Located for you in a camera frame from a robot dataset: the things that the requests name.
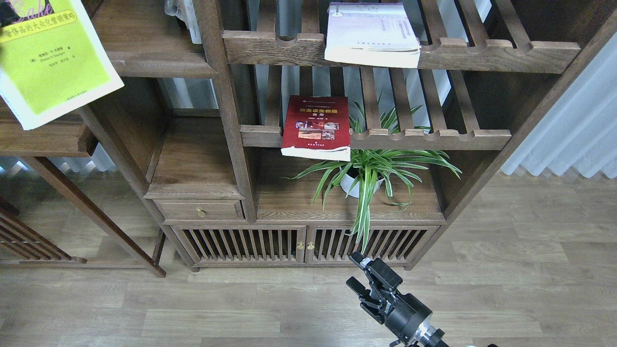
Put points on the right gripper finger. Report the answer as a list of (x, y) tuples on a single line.
[(362, 292), (382, 279)]

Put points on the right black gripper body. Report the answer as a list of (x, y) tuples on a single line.
[(403, 314)]

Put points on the yellow-green book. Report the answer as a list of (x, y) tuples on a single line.
[(52, 60)]

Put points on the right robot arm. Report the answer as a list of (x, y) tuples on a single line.
[(431, 340)]

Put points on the white book top shelf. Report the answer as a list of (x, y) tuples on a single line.
[(371, 34)]

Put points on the white plant pot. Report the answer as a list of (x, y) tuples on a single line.
[(355, 191)]

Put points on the green spider plant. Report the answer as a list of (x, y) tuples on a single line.
[(388, 163)]

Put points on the red book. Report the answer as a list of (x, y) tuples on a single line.
[(317, 128)]

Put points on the brass drawer knob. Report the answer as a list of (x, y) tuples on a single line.
[(200, 212)]

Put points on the dark wooden bookshelf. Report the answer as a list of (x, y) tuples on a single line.
[(201, 125)]

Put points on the white curtain right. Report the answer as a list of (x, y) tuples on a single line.
[(580, 130)]

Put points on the plastic-wrapped white book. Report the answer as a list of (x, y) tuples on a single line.
[(184, 11)]

